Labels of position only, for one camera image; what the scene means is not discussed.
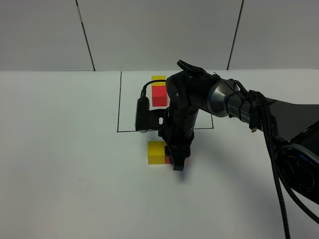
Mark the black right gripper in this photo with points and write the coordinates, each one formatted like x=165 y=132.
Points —
x=177 y=144

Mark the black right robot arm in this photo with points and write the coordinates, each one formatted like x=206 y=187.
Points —
x=291 y=131

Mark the template red cube block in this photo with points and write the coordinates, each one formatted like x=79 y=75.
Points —
x=159 y=96

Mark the template yellow cube block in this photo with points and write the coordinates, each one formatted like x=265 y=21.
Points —
x=158 y=80

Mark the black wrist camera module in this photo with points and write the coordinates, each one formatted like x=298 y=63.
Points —
x=147 y=119

